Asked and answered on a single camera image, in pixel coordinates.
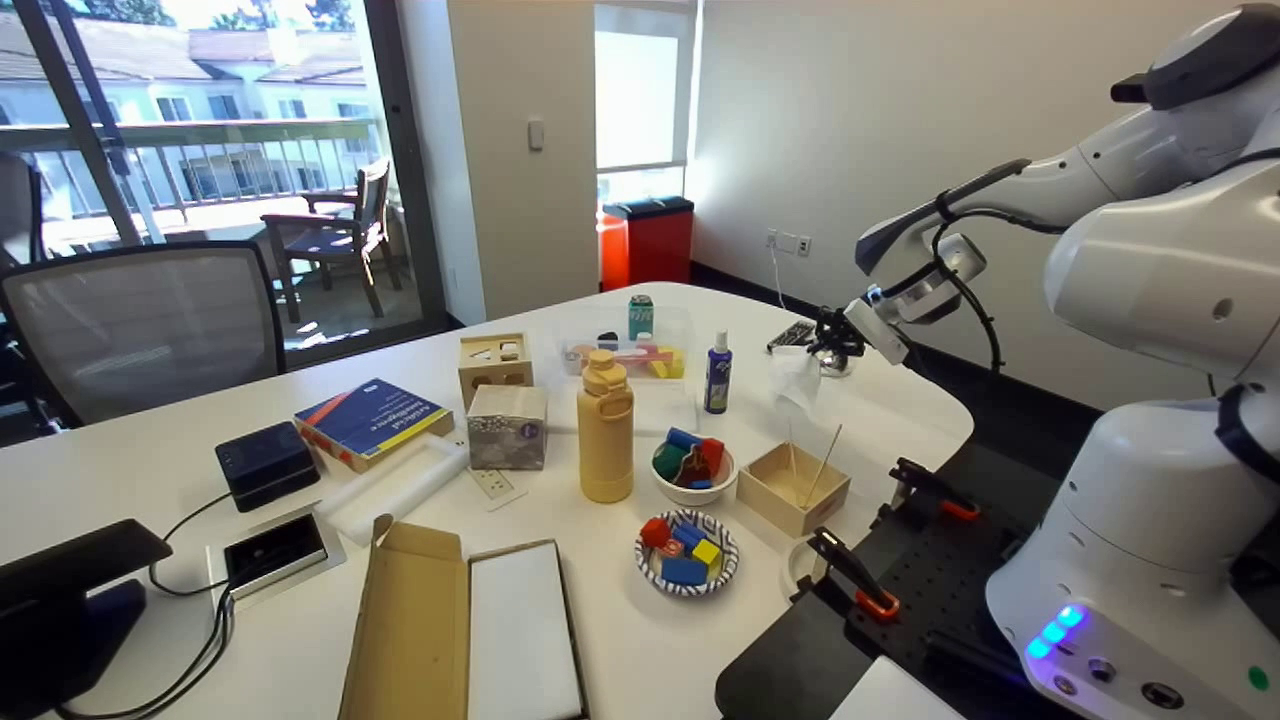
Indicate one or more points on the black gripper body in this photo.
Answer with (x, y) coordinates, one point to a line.
(832, 341)

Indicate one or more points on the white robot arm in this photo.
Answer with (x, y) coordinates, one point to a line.
(1164, 241)

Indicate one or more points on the clear bag with metal cutlery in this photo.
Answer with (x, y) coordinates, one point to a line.
(795, 336)

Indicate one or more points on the blue whiteboard cleaner bottle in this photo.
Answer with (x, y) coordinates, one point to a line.
(719, 376)

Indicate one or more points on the small wooden box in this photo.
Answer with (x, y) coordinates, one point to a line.
(795, 491)

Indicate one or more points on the right orange black clamp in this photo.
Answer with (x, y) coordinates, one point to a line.
(919, 482)

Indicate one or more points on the orange black clamp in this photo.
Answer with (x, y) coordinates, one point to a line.
(867, 592)
(919, 482)

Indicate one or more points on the green soda can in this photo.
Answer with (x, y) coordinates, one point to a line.
(640, 319)

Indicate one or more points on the white bowl of blocks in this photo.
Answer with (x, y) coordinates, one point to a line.
(692, 469)

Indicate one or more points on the red black bin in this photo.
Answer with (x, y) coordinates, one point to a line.
(647, 241)

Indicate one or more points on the left orange black clamp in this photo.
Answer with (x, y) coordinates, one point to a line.
(867, 592)

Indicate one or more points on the yellow bottle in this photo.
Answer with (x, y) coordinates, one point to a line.
(606, 431)

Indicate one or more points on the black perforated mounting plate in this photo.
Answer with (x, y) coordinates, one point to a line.
(805, 663)

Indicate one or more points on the blue patterned paper plate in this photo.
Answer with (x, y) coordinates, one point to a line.
(684, 555)

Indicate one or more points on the patterned cube box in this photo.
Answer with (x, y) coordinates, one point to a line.
(505, 431)

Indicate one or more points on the wooden puzzle box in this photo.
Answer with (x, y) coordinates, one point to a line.
(493, 360)

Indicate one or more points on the blue yellow book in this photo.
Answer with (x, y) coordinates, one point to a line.
(368, 422)

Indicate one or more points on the open cardboard box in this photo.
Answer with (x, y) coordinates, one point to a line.
(462, 637)

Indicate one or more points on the black smartphone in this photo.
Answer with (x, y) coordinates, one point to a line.
(275, 555)

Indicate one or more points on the black power adapter box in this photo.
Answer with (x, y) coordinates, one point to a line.
(267, 467)

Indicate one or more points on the grey office chair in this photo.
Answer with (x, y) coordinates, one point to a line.
(147, 325)

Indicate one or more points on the black monitor stand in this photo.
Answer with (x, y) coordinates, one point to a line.
(65, 614)

